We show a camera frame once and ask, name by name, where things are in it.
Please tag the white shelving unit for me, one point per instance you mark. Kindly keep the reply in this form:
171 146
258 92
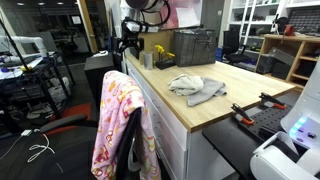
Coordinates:
253 20

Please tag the grey felt basket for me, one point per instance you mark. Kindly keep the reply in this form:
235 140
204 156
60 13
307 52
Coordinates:
195 48

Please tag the grey towel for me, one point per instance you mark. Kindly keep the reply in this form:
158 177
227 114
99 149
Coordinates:
208 90

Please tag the pink white wall poster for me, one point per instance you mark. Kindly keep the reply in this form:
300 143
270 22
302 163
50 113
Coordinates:
183 11

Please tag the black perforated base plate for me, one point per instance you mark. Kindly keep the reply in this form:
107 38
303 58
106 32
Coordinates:
230 140

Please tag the black mesh office chair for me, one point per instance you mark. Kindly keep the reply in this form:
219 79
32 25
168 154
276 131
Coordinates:
233 46

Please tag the black storage bin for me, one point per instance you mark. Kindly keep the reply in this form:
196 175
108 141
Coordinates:
281 70

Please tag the white power adapter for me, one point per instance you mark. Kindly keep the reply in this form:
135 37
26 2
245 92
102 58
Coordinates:
26 132

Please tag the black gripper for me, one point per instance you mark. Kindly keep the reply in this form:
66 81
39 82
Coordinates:
133 38

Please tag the red tool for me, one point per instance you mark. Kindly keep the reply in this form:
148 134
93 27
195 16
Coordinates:
289 30

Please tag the whitish towel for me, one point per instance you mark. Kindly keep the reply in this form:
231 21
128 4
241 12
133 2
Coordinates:
185 84

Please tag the brown cardboard box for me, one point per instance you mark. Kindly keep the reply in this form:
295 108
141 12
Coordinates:
156 38

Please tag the pink patterned fleece blanket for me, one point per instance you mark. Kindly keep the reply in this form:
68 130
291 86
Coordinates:
116 110

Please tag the black equipment cart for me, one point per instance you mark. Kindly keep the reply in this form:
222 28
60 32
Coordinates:
36 80

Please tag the white drawer cabinet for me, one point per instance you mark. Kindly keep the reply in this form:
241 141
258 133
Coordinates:
166 126

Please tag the yellow flowers in black planter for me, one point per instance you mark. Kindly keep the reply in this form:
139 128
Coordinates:
165 61

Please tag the white plastic pipe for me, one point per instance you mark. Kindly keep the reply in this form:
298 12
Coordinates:
30 41

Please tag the grey storage bin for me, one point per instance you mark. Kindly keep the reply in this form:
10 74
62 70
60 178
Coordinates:
266 63

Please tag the black box cabinet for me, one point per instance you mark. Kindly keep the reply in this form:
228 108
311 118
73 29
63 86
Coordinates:
98 73

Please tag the wooden shelf unit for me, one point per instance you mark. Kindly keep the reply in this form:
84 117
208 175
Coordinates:
296 50

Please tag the black orange bar clamp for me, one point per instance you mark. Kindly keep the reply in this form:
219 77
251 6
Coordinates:
242 115
271 100

